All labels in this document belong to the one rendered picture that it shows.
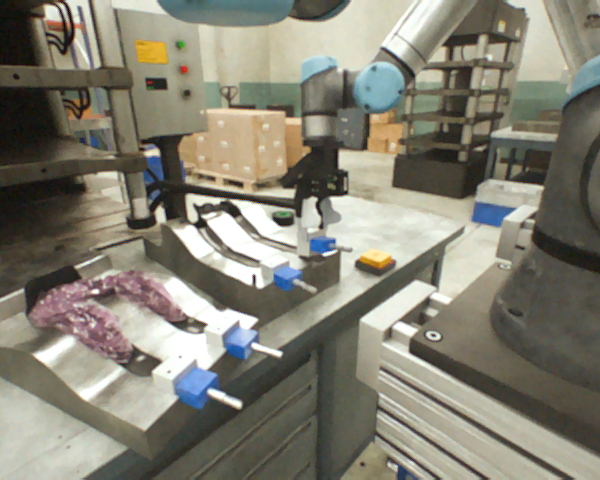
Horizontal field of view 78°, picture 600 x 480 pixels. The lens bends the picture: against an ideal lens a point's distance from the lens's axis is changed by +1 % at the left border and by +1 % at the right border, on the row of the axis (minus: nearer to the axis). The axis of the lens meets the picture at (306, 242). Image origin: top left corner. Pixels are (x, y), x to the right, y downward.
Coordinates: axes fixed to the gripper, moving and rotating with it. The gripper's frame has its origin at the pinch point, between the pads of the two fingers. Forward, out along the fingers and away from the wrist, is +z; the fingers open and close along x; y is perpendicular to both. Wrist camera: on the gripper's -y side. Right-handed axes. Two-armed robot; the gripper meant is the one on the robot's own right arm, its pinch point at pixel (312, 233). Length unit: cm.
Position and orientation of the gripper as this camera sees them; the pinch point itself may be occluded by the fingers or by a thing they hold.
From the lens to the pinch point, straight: 81.4
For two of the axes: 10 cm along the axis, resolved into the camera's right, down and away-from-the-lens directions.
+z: 0.1, 9.8, 2.1
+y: 7.3, 1.3, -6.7
